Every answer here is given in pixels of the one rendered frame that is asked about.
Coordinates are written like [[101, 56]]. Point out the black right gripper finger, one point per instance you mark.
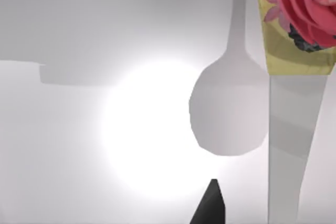
[[212, 204]]

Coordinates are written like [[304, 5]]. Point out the yellow pot with pink flower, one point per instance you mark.
[[302, 24]]

